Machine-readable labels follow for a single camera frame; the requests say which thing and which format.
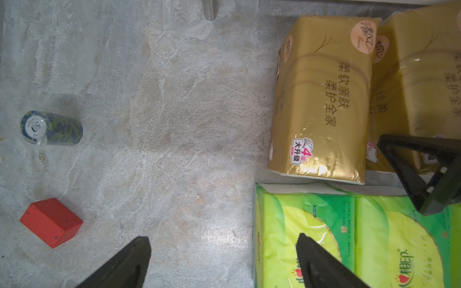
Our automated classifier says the white two-tier metal shelf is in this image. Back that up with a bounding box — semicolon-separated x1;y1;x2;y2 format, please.
212;1;448;19

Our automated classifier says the gold tissue pack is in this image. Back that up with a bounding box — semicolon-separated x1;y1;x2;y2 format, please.
366;1;461;172
268;16;381;185

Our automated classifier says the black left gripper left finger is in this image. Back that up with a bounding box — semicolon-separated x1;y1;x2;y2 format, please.
78;236;151;288

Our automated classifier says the red block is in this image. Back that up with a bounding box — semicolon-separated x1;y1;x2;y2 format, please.
20;198;84;248

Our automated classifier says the green tissue pack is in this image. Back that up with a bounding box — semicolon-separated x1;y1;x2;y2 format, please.
253;183;355;288
355;196;451;288
449;204;461;288

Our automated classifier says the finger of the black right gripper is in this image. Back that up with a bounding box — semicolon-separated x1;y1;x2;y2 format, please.
378;134;461;216

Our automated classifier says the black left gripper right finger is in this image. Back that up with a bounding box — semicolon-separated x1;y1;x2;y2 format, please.
296;234;369;288

